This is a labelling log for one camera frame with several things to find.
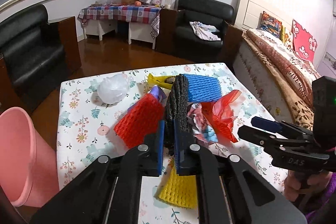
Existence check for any colourful paper wrapper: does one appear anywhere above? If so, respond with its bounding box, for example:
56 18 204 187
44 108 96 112
187 103 218 147

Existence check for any yellow foam net sleeve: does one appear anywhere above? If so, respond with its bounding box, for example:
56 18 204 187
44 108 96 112
158 165 198 209

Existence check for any red plastic bag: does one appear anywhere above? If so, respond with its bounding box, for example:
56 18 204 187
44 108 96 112
201 90 244 143

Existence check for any red foam net sleeve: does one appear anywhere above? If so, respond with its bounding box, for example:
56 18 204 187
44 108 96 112
114 94 164 148

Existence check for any black foam net sleeve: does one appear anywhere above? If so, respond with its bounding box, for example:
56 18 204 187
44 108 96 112
164 75 189 156

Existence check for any purple plastic wrapper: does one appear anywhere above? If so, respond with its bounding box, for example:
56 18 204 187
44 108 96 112
149 85 167 103

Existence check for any blue foam net sleeve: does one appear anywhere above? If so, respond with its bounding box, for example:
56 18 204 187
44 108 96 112
184 74 222 103

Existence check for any white plastic bag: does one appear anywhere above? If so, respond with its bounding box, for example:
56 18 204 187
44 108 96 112
97 73 132 105

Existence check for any yellow plastic wrapper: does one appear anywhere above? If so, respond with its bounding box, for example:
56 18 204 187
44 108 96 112
147 73 175 90

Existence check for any pink plastic trash bin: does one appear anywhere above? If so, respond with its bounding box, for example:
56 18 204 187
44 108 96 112
1 107 59 207

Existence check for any right hand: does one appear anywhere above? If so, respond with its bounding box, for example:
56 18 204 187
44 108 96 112
283 169 334 202

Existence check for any bed with brown blanket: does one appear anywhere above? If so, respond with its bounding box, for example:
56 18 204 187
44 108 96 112
234 29 321 130

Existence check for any floral white tablecloth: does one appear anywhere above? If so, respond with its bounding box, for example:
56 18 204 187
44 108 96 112
56 62 289 224

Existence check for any red floral pillow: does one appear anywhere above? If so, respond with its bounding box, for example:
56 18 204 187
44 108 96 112
292 20 317 63

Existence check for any colourful striped pillow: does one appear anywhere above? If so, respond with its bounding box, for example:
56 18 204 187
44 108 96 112
260 11 282 39

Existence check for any crumpled cloth on armchair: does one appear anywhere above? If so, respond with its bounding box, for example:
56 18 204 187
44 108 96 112
189 22 221 41

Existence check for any white wooden headboard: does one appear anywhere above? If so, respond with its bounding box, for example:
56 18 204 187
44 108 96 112
234 0 292 30

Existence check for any black leather armchair right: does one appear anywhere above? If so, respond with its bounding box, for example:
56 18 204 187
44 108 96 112
155 0 243 65

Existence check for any black leather armchair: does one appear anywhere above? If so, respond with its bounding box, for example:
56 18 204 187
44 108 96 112
1 3 81 113
155 0 243 65

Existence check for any white side table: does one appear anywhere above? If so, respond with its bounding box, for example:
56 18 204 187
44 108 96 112
82 19 155 50

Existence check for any plaid tablecloth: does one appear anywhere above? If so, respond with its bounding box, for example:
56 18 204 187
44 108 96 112
78 5 161 39

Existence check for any black leather armchair left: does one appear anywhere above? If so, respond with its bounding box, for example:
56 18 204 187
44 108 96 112
1 3 81 113

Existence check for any plastic cup with straw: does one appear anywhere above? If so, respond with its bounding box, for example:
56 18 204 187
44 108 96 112
164 0 172 9

